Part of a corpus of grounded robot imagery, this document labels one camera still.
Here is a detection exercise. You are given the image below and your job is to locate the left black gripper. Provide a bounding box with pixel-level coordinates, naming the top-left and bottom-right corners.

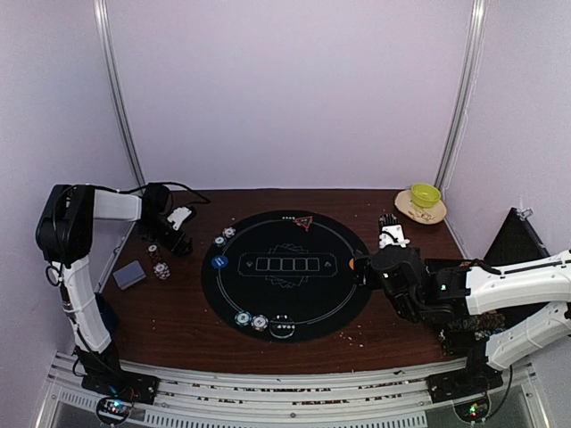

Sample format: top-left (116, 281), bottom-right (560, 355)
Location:
top-left (138, 216), bottom-right (192, 257)

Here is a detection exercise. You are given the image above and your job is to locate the red white poker chip stack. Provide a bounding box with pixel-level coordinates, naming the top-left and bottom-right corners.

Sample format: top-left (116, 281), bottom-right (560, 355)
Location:
top-left (153, 262), bottom-right (170, 280)

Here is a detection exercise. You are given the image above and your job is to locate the blue green fifty chip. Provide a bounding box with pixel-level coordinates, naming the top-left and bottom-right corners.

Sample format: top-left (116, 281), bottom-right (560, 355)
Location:
top-left (213, 236), bottom-right (227, 247)

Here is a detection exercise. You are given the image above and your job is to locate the blue small blind button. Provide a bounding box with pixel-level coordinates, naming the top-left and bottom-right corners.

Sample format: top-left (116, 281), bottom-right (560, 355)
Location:
top-left (211, 255), bottom-right (228, 270)

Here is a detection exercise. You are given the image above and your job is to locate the blue orange ten chip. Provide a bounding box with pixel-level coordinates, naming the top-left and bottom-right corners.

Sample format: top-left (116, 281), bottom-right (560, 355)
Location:
top-left (223, 227), bottom-right (236, 238)

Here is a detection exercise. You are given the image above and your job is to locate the red triangular dealer marker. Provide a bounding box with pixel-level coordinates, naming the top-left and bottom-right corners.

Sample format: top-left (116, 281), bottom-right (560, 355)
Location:
top-left (294, 216), bottom-right (313, 231)

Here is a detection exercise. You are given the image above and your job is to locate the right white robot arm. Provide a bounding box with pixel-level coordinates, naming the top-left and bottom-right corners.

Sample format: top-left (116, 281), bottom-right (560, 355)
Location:
top-left (349, 244), bottom-right (570, 394)

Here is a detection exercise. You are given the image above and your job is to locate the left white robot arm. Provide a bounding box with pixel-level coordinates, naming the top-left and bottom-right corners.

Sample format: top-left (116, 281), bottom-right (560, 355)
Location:
top-left (36, 183), bottom-right (195, 354)

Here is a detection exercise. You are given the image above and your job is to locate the dark red poker chip stack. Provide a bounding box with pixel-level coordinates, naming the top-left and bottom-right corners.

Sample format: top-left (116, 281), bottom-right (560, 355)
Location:
top-left (147, 244), bottom-right (162, 264)

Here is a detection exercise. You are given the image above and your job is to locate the grey card deck box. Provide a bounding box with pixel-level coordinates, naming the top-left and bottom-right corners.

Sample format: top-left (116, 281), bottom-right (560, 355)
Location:
top-left (112, 260), bottom-right (146, 290)

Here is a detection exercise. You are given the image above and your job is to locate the beige plate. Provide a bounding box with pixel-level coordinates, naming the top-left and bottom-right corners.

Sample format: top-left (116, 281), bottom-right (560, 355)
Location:
top-left (394, 190), bottom-right (448, 226)

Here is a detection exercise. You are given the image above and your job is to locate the round black poker mat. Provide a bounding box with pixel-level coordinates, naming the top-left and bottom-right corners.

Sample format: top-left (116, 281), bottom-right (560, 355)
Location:
top-left (201, 210), bottom-right (371, 342)

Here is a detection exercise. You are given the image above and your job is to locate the green plastic bowl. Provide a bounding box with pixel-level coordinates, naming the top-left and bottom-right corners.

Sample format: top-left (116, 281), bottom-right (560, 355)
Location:
top-left (410, 183), bottom-right (442, 209)

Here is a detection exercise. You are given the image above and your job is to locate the dark blue mug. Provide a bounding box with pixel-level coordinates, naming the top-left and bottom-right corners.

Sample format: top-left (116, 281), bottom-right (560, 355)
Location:
top-left (95, 292), bottom-right (120, 336)

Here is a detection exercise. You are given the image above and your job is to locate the poker chips row in case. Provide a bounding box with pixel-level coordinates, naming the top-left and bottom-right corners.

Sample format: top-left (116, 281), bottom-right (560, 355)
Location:
top-left (444, 312), bottom-right (506, 340)

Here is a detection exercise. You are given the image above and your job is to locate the black poker case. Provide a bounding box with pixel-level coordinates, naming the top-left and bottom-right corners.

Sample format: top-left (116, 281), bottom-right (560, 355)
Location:
top-left (434, 208), bottom-right (550, 357)

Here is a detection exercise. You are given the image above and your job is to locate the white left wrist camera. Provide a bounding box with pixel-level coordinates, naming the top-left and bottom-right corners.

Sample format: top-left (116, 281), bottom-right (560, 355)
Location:
top-left (166, 206), bottom-right (196, 231)

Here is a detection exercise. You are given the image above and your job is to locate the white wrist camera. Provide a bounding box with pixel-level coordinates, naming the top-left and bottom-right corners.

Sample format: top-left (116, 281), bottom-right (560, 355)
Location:
top-left (378, 213), bottom-right (410, 250)
top-left (166, 206), bottom-right (196, 231)

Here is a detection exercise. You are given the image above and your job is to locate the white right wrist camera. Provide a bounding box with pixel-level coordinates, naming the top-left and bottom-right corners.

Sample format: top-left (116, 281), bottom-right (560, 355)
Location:
top-left (378, 213), bottom-right (410, 250)

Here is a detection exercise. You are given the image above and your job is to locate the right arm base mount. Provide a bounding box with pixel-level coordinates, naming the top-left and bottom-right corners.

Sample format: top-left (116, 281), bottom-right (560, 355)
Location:
top-left (426, 358), bottom-right (503, 403)

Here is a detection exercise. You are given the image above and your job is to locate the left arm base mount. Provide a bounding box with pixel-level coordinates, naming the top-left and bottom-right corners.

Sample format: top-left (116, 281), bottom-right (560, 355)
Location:
top-left (79, 355), bottom-right (160, 405)

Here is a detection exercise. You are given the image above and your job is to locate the aluminium front rail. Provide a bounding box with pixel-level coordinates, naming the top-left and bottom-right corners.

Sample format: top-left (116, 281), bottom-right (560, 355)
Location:
top-left (32, 352), bottom-right (555, 427)

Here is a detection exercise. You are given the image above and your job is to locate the left aluminium frame post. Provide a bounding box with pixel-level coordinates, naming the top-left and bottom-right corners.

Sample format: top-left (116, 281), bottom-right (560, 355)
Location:
top-left (93, 0), bottom-right (146, 186)

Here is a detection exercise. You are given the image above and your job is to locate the aluminium frame post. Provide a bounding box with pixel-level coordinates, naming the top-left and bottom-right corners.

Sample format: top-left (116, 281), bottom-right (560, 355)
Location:
top-left (434, 0), bottom-right (489, 194)
top-left (93, 0), bottom-right (146, 186)

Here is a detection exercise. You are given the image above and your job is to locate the right aluminium frame post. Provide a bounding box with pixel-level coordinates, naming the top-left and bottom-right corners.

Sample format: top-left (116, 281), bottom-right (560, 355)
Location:
top-left (434, 0), bottom-right (489, 194)

